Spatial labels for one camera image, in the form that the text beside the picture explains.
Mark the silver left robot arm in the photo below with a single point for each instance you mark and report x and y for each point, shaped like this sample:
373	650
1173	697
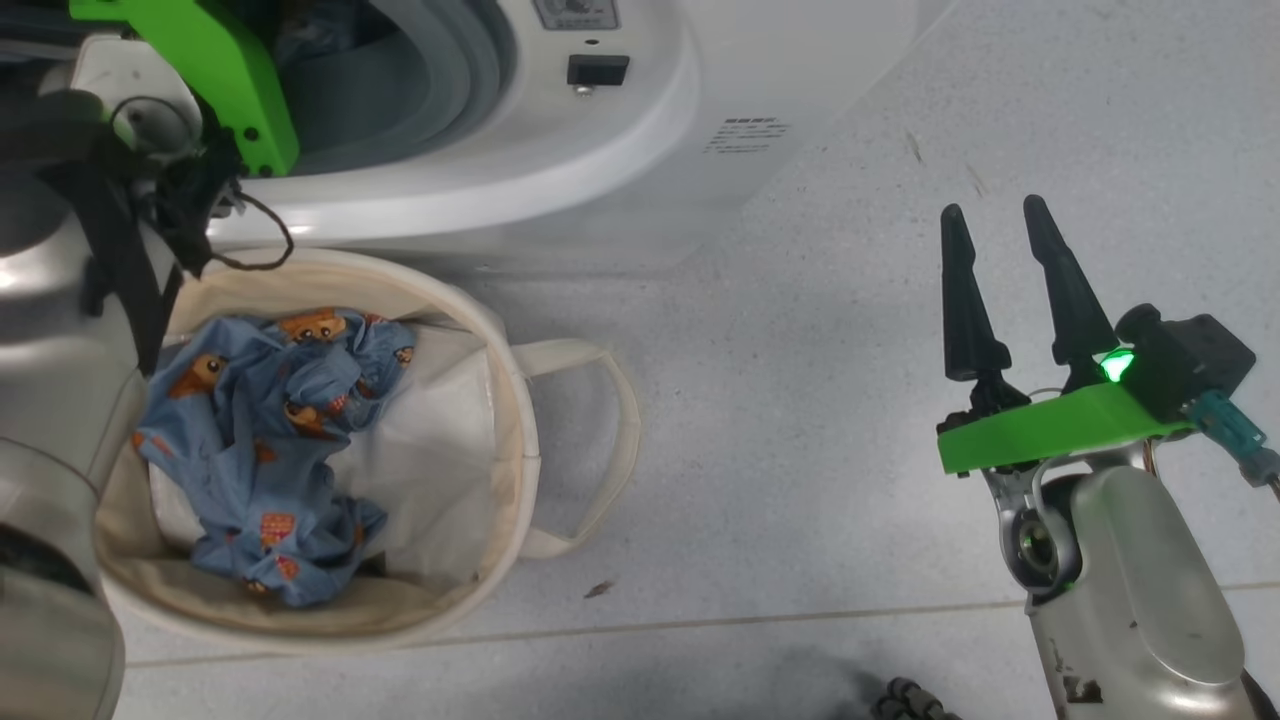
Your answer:
50	350

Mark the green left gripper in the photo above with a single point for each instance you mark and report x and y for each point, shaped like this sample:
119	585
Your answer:
200	60

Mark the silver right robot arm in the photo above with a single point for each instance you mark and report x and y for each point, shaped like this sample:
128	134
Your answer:
1130	600

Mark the small brown floor debris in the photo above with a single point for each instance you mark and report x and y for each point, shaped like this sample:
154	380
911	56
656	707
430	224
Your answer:
598	589

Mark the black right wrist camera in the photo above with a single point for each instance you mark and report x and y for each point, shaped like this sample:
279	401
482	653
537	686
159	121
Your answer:
1190	360

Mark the cream canvas laundry basket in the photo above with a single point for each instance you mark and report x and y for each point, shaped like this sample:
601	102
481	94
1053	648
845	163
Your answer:
560	440

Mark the blue bear print garment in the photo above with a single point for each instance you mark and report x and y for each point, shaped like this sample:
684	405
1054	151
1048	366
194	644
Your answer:
260	440

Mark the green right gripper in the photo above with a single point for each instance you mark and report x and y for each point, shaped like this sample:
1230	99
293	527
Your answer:
1060	425

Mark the black text warning label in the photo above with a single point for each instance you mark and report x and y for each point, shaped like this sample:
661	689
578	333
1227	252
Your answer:
745	135

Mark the white front-load washing machine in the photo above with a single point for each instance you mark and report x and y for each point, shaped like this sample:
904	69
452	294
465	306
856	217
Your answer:
600	170

